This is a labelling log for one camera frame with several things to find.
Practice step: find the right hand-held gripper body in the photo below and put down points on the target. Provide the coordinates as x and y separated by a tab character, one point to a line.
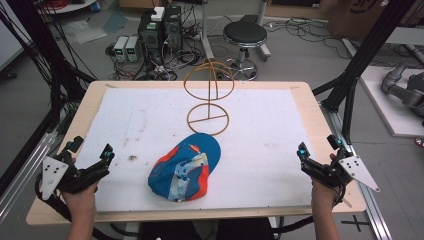
356	168

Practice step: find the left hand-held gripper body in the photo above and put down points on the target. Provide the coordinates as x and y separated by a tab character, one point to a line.
50	173

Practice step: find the person's left hand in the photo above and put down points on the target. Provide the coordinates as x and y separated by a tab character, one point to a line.
80	201

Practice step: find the person's right hand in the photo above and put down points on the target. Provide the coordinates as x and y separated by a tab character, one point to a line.
323	196

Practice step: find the white table mat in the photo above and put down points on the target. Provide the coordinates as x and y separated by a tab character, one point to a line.
266	133

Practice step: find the light wooden table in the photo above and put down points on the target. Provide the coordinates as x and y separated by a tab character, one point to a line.
310	100

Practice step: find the white floor board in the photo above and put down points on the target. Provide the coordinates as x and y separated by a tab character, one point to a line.
383	110

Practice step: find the blue and orange cap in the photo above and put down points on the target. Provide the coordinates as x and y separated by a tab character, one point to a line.
186	170

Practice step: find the grey bench power supply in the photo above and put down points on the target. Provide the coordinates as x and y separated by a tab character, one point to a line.
132	48
120	48

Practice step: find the clear plastic sheet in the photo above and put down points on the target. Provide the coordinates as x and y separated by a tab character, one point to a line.
83	31

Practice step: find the person's dark trousers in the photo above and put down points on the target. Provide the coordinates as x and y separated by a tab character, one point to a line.
206	230

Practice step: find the brown cardboard box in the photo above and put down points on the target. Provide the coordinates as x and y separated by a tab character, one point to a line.
350	16

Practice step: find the grey-blue sheet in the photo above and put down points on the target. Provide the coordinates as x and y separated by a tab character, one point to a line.
115	21

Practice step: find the black computer tower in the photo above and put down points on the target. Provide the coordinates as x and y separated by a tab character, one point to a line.
150	33
172	26

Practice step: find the black round stool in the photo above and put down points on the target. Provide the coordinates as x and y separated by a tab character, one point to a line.
245	33

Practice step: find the white desk leg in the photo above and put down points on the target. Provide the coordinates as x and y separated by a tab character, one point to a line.
206	30
263	23

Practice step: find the small white box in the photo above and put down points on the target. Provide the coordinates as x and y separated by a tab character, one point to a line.
158	14

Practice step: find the aluminium rail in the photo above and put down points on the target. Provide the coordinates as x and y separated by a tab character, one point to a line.
373	206
23	173

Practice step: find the black metal frame post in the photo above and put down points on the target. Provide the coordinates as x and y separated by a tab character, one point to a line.
36	40
363	53

